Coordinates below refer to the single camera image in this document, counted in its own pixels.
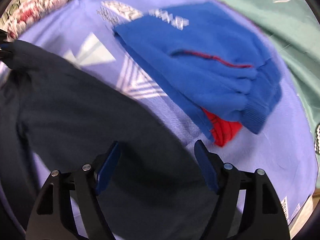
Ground black pants with grey cuffs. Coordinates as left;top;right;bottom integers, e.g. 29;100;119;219
1;40;217;239

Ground purple printed bed sheet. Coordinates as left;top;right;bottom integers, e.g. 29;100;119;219
1;0;318;239

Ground folded red garment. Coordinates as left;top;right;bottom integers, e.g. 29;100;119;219
202;108;242;147

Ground folded blue pants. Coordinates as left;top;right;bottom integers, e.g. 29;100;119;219
114;2;281;141

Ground teal heart print quilt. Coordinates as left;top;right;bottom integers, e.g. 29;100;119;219
175;0;320;156

